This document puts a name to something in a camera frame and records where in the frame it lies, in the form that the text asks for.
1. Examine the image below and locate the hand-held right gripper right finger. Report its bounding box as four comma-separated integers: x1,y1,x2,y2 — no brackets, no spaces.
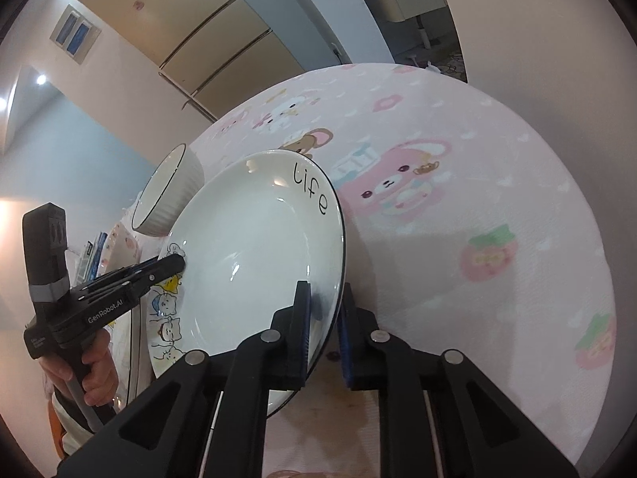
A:
337,283,580,478

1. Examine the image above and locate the ceiling vent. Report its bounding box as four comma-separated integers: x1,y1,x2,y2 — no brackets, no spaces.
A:
50,4,103,65

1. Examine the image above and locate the person's left hand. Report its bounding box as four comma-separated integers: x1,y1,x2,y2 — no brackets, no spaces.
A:
40,329,120,406

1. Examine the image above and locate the stack of books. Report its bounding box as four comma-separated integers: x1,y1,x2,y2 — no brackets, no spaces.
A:
80,231,110,282

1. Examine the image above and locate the white ribbed bowl black rim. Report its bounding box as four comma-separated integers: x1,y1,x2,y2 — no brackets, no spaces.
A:
130,143,205,237

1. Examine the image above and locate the white plate with cartoon print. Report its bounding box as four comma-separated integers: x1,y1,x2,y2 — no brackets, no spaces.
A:
148,149,348,419

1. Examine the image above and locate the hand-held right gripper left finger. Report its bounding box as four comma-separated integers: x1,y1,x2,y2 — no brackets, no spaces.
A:
57,281,319,478

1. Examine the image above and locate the beige wardrobe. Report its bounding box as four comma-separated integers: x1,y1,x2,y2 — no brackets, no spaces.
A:
72,0,307,110

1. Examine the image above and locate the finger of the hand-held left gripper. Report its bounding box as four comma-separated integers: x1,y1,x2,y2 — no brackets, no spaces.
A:
74,253,187,306

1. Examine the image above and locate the white plate with black rim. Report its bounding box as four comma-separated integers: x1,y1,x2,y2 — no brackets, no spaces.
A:
112,304,152,406

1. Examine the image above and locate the pink printed tablecloth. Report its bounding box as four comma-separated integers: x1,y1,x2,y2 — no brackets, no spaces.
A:
107,62,618,478

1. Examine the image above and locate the white plate with pink print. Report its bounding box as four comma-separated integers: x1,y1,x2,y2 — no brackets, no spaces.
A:
101,221,145,284

